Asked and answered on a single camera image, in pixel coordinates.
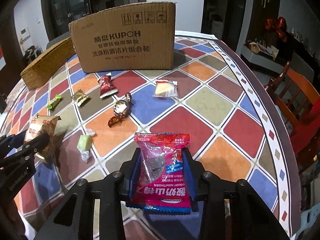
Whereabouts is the brown biscuit packet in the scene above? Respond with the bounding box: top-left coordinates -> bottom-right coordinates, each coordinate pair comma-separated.
24,114 -> 61,163

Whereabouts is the green candy packet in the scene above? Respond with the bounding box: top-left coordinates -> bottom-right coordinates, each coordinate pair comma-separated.
47,94 -> 62,110

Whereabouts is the light green candy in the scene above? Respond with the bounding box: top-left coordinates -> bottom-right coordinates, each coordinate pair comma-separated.
76,128 -> 95,163

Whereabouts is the gold foil snack packet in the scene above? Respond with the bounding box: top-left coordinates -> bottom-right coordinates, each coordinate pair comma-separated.
72,89 -> 91,107

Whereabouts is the pink hawthorn snack packet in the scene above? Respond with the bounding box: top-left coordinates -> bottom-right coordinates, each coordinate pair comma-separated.
126,133 -> 191,215

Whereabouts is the dark red snack packet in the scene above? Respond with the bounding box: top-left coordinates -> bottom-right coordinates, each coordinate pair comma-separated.
98,73 -> 118,99

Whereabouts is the twisted foil candy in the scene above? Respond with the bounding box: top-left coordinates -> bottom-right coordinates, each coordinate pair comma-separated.
108,93 -> 132,127

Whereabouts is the clear yellow cake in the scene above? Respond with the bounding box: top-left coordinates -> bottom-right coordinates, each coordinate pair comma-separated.
153,80 -> 178,98

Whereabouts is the person left hand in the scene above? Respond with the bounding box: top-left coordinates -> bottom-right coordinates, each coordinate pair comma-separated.
1,200 -> 27,239

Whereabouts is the woven wicker basket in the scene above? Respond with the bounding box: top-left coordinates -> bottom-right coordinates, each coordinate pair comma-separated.
21,37 -> 75,91

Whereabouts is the colourful diamond pattern table mat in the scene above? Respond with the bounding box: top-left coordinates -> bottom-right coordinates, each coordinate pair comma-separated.
1,36 -> 301,236

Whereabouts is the white shoe rack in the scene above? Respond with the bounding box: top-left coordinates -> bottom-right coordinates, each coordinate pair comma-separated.
24,46 -> 42,64

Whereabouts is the grey chair left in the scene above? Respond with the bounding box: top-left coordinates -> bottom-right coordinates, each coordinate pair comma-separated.
46,32 -> 70,49

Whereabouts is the grey chair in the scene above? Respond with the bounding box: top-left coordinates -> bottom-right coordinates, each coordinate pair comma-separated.
46,32 -> 70,49
291,53 -> 314,83

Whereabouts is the orange wooden chair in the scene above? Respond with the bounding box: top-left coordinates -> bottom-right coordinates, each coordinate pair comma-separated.
265,61 -> 319,170

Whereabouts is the brown cardboard box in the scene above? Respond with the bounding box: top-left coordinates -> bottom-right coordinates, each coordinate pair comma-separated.
68,2 -> 176,73

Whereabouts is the white low cabinet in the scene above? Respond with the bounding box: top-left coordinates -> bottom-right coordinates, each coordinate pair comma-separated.
241,44 -> 284,74

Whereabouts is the grey chair right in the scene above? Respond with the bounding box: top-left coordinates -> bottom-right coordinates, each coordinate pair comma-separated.
291,53 -> 314,83

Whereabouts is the red balloon decoration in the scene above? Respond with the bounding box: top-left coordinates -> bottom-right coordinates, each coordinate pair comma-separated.
265,17 -> 287,42

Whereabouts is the white wall intercom panel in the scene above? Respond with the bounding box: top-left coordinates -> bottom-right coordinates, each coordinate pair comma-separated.
20,27 -> 30,41

